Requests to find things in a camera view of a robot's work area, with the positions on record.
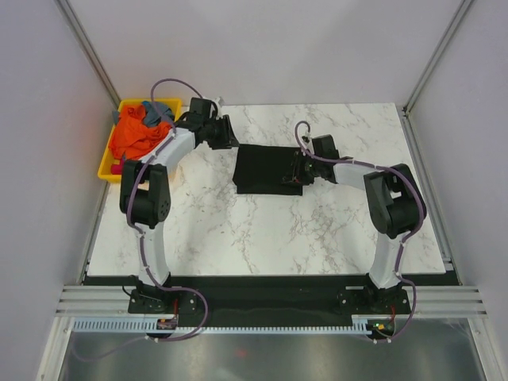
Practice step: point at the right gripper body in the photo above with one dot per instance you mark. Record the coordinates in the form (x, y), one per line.
(305, 168)

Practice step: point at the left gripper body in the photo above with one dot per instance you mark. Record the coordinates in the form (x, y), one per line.
(219, 136)

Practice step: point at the black t-shirt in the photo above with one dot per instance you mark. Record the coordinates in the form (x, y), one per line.
(263, 170)

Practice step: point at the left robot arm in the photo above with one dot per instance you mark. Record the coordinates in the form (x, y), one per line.
(145, 196)

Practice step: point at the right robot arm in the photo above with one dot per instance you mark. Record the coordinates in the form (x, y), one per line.
(396, 207)

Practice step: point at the grey t-shirt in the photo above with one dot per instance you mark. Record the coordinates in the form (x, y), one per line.
(155, 112)

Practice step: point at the orange t-shirt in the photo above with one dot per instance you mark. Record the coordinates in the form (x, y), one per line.
(131, 139)

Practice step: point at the pink t-shirt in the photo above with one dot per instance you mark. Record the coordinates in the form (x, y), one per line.
(116, 168)

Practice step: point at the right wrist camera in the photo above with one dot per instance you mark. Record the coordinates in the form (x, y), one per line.
(323, 149)

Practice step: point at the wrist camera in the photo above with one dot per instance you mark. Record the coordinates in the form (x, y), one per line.
(201, 112)
(323, 149)

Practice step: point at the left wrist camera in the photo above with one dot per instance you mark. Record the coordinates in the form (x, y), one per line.
(201, 112)

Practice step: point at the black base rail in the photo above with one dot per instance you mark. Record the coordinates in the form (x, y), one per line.
(269, 299)

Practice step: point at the left aluminium frame post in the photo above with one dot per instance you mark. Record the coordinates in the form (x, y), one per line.
(80, 34)

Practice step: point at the white slotted cable duct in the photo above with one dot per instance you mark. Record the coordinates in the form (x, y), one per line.
(358, 325)

